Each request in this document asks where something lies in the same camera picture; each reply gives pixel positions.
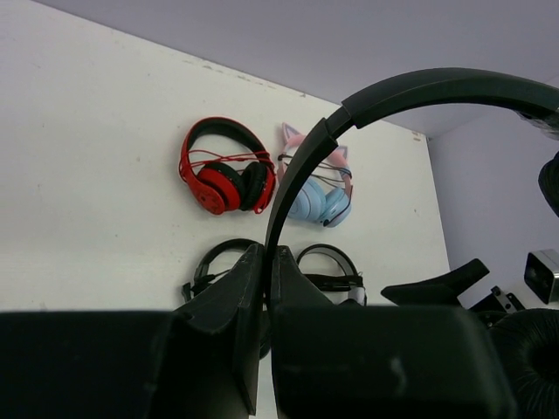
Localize black on-ear headphones with cable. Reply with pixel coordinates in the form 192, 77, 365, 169
262, 68, 558, 418

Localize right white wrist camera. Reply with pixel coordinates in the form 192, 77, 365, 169
524, 249, 558, 305

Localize black over-ear headphones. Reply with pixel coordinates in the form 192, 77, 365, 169
181, 237, 270, 361

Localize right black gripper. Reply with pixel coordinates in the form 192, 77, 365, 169
381, 258, 526, 326

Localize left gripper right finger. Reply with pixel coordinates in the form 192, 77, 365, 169
268, 245, 335, 349

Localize red and black headphones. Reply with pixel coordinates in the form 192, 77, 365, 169
178, 117, 276, 215

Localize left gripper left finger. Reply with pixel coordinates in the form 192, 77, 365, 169
176, 243, 263, 415

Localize white and black headphones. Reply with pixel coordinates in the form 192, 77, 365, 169
296, 244, 368, 306

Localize pink blue cat-ear headphones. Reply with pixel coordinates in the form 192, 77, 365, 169
288, 146, 353, 228

